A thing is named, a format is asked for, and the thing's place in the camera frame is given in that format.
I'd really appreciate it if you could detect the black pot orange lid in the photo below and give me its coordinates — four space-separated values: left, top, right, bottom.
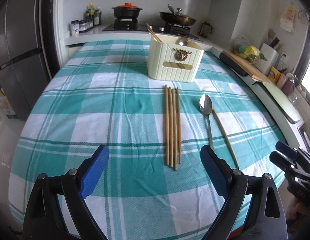
112 3 143 20

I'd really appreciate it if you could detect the cream utensil holder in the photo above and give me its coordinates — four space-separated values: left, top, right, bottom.
147 34 205 83

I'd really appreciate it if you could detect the wall calendar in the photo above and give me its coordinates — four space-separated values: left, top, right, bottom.
280 5 296 33

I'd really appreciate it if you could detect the hanging wire rack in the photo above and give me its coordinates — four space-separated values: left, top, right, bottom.
296 7 310 27

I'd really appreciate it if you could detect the white label spice jar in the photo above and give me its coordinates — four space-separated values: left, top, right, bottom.
70 20 80 37

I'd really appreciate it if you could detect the cardboard box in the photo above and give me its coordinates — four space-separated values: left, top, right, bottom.
0 84 16 123

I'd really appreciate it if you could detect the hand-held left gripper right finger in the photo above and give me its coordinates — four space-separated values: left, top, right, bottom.
200 145 288 240

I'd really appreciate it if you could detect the yellow packet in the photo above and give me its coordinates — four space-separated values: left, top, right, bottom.
268 66 281 83

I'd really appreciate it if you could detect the glass coffee press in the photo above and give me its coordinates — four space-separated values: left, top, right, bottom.
198 21 212 38

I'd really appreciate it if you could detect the mauve bottle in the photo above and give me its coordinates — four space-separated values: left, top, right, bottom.
282 74 297 97

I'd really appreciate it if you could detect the green cutting board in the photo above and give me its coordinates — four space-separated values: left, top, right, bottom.
264 82 302 123

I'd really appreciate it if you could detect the large steel spoon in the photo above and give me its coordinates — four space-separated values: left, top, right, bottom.
199 94 214 153

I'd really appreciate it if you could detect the grey refrigerator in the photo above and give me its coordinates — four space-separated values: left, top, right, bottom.
0 0 51 122

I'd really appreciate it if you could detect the yellow capped sauce bottle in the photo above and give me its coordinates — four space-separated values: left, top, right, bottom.
85 3 95 20

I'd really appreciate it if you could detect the wooden cutting board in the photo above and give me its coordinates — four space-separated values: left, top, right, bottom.
221 50 277 84

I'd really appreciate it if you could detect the plastic bag of produce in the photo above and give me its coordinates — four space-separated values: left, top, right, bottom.
231 35 261 62

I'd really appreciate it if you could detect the black tray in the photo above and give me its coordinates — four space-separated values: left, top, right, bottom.
252 80 299 125

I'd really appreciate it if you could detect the wok with glass lid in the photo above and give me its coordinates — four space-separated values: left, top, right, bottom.
159 4 197 27

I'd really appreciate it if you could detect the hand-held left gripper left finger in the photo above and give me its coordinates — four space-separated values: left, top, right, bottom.
22 144 110 240

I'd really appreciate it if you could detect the teal checked tablecloth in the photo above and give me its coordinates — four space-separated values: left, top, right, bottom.
8 39 288 240

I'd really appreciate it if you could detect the white knife holder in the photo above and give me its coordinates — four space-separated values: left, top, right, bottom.
256 42 279 74

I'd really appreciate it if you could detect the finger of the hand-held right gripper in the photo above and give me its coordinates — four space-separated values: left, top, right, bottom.
275 141 302 159
269 151 294 173

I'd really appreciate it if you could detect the black gas hob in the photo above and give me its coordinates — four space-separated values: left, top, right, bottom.
102 22 203 42

